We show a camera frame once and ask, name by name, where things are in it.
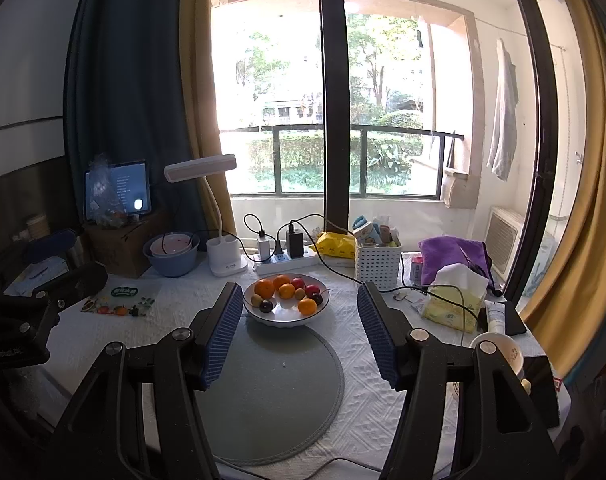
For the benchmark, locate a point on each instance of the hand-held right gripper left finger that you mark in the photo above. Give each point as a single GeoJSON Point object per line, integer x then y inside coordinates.
{"type": "Point", "coordinates": [223, 335]}

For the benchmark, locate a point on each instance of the blue basin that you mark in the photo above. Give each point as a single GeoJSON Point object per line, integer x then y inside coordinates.
{"type": "Point", "coordinates": [170, 266]}

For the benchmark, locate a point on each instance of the black box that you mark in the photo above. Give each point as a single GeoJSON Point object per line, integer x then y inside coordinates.
{"type": "Point", "coordinates": [540, 385]}

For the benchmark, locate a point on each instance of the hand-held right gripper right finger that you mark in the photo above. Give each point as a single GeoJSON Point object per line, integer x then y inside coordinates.
{"type": "Point", "coordinates": [378, 335]}

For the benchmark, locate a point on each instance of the hanging pale garment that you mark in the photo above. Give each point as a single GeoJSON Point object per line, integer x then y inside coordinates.
{"type": "Point", "coordinates": [503, 125]}

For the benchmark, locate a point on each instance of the small blue white packet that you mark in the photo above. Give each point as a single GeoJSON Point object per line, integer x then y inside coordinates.
{"type": "Point", "coordinates": [418, 304]}

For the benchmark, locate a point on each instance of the grey round mat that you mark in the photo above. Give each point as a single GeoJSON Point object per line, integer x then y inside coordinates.
{"type": "Point", "coordinates": [278, 400]}

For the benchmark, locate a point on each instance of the white desk lamp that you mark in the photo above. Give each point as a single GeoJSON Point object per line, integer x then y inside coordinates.
{"type": "Point", "coordinates": [225, 257]}

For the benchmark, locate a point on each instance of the yellow curtain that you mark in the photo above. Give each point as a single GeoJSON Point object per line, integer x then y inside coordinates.
{"type": "Point", "coordinates": [198, 85]}
{"type": "Point", "coordinates": [588, 135]}

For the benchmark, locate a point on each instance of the white outdoor appliance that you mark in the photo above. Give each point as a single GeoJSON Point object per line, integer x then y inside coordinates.
{"type": "Point", "coordinates": [503, 240]}

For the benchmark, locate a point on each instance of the teal curtain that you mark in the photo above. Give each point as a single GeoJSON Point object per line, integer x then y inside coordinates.
{"type": "Point", "coordinates": [128, 85]}

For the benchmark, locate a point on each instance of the light grey charger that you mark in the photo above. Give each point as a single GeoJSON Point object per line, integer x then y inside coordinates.
{"type": "Point", "coordinates": [264, 250]}

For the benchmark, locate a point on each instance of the white textured tablecloth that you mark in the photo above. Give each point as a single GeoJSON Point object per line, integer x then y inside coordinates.
{"type": "Point", "coordinates": [358, 410]}

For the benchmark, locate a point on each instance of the small brown fruit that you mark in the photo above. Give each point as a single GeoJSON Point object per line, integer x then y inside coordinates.
{"type": "Point", "coordinates": [255, 300]}

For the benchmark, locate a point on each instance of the white power strip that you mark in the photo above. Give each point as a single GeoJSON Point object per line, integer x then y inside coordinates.
{"type": "Point", "coordinates": [293, 262]}

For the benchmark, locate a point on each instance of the red white packet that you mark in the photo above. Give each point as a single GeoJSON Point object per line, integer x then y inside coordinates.
{"type": "Point", "coordinates": [417, 267]}

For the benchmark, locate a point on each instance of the blue bag roll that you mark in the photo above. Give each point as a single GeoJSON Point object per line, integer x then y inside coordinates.
{"type": "Point", "coordinates": [359, 221]}

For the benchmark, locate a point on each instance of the colourful printed sheet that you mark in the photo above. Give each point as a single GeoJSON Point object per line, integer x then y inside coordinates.
{"type": "Point", "coordinates": [118, 305]}

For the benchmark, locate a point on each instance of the white printed cup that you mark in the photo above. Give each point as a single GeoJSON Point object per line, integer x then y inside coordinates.
{"type": "Point", "coordinates": [505, 347]}

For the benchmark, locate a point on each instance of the yellow plastic bag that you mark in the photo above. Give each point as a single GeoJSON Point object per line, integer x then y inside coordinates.
{"type": "Point", "coordinates": [335, 245]}

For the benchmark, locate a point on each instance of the purple cloth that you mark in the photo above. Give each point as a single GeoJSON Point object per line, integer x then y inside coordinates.
{"type": "Point", "coordinates": [453, 255]}

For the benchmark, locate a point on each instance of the red cherry tomato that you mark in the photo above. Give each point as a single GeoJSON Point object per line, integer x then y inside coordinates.
{"type": "Point", "coordinates": [311, 290]}
{"type": "Point", "coordinates": [298, 282]}

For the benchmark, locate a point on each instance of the tablet screen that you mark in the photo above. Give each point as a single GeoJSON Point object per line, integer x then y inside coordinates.
{"type": "Point", "coordinates": [130, 185]}

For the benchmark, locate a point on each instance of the clear plastic bag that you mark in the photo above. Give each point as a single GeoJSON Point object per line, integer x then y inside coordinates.
{"type": "Point", "coordinates": [100, 195]}

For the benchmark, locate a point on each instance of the white plastic basket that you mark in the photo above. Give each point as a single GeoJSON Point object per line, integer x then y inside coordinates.
{"type": "Point", "coordinates": [378, 265]}

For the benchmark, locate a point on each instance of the cardboard box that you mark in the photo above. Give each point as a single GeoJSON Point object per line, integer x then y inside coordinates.
{"type": "Point", "coordinates": [118, 250]}

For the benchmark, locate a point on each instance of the white plate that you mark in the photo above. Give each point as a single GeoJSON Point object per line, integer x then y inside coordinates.
{"type": "Point", "coordinates": [288, 318]}

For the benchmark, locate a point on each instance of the black sliding door frame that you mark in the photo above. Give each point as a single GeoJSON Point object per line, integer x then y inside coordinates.
{"type": "Point", "coordinates": [545, 125]}

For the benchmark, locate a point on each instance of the white tube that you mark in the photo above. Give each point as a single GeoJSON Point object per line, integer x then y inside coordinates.
{"type": "Point", "coordinates": [495, 317]}

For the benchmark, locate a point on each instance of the black charger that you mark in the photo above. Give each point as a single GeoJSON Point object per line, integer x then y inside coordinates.
{"type": "Point", "coordinates": [295, 245]}

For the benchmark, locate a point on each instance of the small black plug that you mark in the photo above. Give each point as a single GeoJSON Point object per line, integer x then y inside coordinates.
{"type": "Point", "coordinates": [278, 248]}

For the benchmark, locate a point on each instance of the beige wall box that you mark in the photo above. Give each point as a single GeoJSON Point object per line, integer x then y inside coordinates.
{"type": "Point", "coordinates": [458, 190]}

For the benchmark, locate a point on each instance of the black balcony railing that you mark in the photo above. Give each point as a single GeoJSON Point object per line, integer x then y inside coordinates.
{"type": "Point", "coordinates": [277, 160]}

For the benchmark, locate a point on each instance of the yellow tissue pack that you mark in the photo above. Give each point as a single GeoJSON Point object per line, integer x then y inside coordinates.
{"type": "Point", "coordinates": [448, 310]}

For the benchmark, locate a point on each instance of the black window post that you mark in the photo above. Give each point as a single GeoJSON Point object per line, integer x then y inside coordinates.
{"type": "Point", "coordinates": [333, 85]}

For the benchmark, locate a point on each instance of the pink bowl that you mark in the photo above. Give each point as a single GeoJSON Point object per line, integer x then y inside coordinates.
{"type": "Point", "coordinates": [170, 245]}

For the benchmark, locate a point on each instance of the white flat box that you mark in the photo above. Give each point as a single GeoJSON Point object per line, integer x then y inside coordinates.
{"type": "Point", "coordinates": [340, 261]}

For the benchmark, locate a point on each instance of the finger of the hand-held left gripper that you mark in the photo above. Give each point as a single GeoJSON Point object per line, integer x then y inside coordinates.
{"type": "Point", "coordinates": [78, 280]}
{"type": "Point", "coordinates": [50, 245]}

